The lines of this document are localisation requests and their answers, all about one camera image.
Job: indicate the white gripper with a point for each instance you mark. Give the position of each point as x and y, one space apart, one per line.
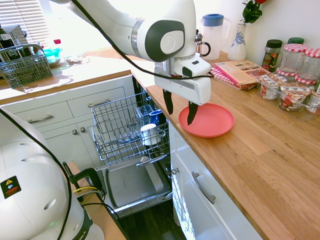
185 88

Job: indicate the pink plastic plate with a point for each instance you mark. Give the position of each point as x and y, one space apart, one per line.
212 120

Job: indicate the steel dishwasher door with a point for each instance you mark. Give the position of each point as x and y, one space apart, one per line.
132 182

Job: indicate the blue mug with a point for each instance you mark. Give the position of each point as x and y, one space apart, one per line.
155 117

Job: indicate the clear drinking glass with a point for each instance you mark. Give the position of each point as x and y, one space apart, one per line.
143 112

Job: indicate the white mug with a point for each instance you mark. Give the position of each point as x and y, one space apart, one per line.
149 135

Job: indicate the red gingham book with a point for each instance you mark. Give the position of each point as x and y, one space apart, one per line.
225 78

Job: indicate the glass french press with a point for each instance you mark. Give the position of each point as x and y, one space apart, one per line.
203 46

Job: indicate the silver cabinet knob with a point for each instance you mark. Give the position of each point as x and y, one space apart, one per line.
175 171
82 129
74 131

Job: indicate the pink cookbook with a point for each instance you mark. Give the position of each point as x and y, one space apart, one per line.
240 71

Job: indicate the clear pitcher with blue lid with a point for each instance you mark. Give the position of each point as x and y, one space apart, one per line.
212 37

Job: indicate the white vase with blue flowers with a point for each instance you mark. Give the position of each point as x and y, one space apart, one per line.
237 45

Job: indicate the dessert pot with printed lid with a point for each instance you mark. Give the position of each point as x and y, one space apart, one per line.
270 86
313 101
292 97

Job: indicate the dark jar with black lid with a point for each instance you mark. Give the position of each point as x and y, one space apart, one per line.
271 56

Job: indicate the glass jar red gingham lid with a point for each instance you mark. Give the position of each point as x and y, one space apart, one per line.
311 65
292 58
306 82
285 73

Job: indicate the black clamp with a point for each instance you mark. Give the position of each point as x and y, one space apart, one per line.
86 175

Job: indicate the white cabinet with two drawers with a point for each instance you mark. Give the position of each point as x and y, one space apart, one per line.
62 117

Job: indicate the red rose with green leaves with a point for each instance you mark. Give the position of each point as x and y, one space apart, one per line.
251 11

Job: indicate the clear plastic pack tray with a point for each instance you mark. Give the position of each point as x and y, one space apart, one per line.
300 113

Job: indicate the jar with green lid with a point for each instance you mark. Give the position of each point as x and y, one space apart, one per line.
295 40

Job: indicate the wooden robot mounting board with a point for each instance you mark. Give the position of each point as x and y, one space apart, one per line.
100 215

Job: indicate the green bowl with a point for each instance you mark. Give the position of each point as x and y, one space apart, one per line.
52 55

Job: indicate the bottle with red cap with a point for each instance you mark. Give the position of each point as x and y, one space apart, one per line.
57 43

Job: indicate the grey cutlery basket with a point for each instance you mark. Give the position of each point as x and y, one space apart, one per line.
25 70

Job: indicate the silver kitchen appliance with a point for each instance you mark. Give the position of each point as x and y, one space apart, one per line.
11 42

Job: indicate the white window blind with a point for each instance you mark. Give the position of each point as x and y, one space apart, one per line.
23 15

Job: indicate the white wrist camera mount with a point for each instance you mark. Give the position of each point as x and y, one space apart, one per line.
192 66

